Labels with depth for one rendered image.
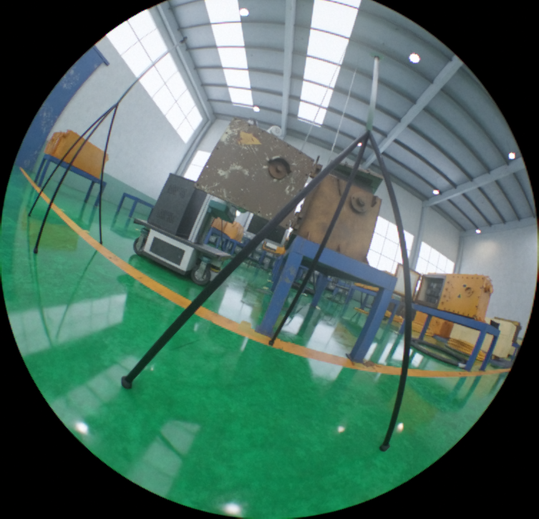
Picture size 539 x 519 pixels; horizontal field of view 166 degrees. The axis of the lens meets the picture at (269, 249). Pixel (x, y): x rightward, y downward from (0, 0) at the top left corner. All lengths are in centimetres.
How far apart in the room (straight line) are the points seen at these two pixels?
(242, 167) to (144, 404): 119
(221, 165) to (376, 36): 831
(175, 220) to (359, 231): 153
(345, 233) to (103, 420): 154
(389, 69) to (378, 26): 205
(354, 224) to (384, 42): 816
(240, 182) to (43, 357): 119
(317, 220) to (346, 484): 141
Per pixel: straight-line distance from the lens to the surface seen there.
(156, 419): 52
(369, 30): 880
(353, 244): 143
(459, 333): 679
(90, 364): 62
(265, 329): 117
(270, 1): 937
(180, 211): 172
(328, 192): 147
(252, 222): 285
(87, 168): 518
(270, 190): 119
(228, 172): 116
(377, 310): 132
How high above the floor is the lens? 44
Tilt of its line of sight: 3 degrees up
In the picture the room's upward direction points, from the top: 22 degrees clockwise
